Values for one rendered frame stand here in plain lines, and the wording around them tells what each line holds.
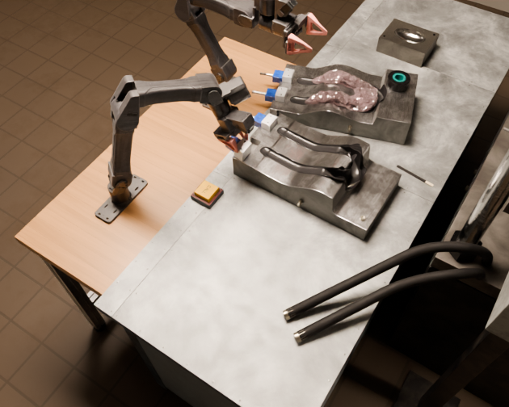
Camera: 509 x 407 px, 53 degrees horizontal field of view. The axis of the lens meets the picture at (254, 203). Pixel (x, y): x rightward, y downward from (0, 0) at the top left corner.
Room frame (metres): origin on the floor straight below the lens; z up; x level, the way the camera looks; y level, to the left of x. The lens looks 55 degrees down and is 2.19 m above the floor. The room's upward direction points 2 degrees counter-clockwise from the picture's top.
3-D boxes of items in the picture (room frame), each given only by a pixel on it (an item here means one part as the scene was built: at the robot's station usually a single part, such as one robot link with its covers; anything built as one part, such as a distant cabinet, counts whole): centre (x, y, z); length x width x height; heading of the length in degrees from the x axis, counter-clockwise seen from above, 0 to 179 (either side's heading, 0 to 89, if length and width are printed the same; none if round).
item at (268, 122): (1.28, -0.02, 0.89); 0.13 x 0.05 x 0.05; 55
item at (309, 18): (1.35, -0.20, 1.20); 0.09 x 0.07 x 0.07; 56
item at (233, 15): (1.51, 0.10, 1.17); 0.30 x 0.09 x 0.12; 56
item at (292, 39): (1.29, -0.16, 1.20); 0.09 x 0.07 x 0.07; 56
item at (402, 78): (1.41, -0.53, 0.93); 0.08 x 0.08 x 0.04
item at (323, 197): (1.07, -0.21, 0.87); 0.50 x 0.26 x 0.14; 55
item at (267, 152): (1.09, -0.20, 0.92); 0.35 x 0.16 x 0.09; 55
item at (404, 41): (1.74, -0.66, 0.84); 0.20 x 0.15 x 0.07; 55
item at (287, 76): (1.54, -0.10, 0.86); 0.13 x 0.05 x 0.05; 72
